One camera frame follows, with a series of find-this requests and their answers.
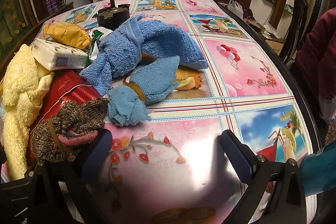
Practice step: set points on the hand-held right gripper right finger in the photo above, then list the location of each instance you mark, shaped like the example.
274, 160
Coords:
237, 153

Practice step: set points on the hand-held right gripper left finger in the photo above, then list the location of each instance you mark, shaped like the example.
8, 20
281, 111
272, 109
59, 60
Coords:
98, 151

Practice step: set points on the brown knit sock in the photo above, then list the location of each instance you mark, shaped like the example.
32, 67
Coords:
68, 121

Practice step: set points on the red plastic packet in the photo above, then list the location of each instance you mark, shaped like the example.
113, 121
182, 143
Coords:
65, 92

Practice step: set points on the blue fluffy glove toy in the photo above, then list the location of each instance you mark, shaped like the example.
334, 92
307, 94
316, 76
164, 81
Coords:
155, 82

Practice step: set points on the yellow terry towel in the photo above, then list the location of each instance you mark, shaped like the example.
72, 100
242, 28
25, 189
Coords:
21, 87

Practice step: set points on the white printed tissue pack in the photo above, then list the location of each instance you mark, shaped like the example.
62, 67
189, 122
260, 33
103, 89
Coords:
52, 52

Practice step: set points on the green and white packet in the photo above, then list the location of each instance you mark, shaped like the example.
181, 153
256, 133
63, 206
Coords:
98, 35

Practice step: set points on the yellow snack packet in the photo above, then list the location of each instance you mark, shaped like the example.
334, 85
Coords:
68, 35

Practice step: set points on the large blue terry towel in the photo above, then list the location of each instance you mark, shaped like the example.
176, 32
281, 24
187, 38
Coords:
157, 37

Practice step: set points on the blue plastic chair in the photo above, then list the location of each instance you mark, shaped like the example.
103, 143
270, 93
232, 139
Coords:
317, 169

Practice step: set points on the purple bottle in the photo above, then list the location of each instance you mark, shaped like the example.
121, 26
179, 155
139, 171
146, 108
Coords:
48, 5
54, 5

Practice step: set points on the dark wooden chair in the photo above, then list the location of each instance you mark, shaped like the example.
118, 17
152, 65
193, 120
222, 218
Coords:
298, 11

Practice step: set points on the flower wall mural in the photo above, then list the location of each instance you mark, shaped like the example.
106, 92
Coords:
10, 16

